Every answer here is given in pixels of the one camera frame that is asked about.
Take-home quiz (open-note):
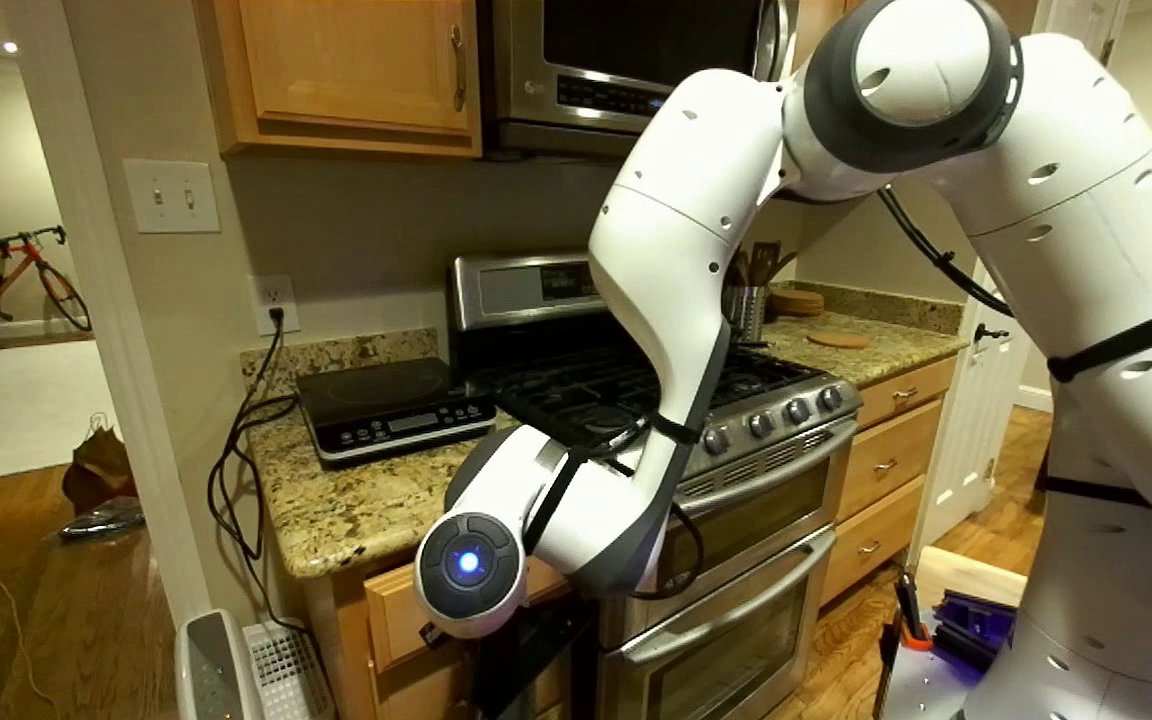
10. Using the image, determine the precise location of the red bicycle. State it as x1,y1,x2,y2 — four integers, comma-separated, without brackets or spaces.
0,220,98,344

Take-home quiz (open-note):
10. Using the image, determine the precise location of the black portable induction cooktop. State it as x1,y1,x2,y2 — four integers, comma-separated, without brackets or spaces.
293,351,506,472

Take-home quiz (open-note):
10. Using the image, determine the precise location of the white light switch plate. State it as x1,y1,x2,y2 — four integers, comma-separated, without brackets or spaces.
122,157,226,242

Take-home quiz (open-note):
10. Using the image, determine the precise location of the stainless steel stove range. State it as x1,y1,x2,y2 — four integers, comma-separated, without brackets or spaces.
448,253,868,720

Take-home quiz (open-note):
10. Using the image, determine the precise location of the metal utensil holder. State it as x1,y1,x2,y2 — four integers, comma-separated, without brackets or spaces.
729,242,797,344

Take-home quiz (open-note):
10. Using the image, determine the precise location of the white wall outlet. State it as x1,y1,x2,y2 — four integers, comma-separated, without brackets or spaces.
251,274,306,340

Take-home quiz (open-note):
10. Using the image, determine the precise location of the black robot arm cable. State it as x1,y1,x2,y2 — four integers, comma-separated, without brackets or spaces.
874,183,1021,324

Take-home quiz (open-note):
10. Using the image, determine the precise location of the brown bag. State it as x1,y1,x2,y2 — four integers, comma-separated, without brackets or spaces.
59,424,148,543

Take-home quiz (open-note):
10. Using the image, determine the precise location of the shallow wooden cabinet drawer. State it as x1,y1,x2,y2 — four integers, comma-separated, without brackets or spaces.
852,351,961,432

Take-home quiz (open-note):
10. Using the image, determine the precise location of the black power cable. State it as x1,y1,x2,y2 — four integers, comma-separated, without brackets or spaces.
203,303,309,634

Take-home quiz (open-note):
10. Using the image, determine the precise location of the purple object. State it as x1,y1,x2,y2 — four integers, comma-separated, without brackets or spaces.
931,591,1026,672

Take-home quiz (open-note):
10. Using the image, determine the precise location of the round wooden bowl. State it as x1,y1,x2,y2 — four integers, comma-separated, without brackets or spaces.
769,286,832,320

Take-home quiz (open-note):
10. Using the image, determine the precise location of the wooden drawer with metal handle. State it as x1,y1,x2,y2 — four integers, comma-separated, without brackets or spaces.
369,649,576,720

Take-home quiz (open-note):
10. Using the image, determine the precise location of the wooden wall cabinet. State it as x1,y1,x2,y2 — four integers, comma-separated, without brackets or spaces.
193,0,490,164

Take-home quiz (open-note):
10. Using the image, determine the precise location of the white robot base platform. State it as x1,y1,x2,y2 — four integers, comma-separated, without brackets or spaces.
874,636,1008,720

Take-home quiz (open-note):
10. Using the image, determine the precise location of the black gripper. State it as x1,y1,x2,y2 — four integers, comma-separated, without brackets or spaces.
469,606,591,720

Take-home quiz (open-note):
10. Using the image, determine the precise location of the stainless steel microwave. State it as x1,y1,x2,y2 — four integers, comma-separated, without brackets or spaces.
490,0,803,161

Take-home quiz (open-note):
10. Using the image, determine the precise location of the white grille panel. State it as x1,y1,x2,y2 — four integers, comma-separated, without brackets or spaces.
246,617,327,720

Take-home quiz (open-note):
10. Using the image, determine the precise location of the white panel door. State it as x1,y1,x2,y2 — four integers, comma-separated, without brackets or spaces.
912,253,1037,570

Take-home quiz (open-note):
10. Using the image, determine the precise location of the flat round wooden board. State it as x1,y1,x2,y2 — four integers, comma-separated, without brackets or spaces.
810,324,878,356

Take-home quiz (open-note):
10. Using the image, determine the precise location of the deep wooden cabinet drawer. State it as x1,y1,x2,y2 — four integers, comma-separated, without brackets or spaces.
836,396,950,526
820,472,931,610

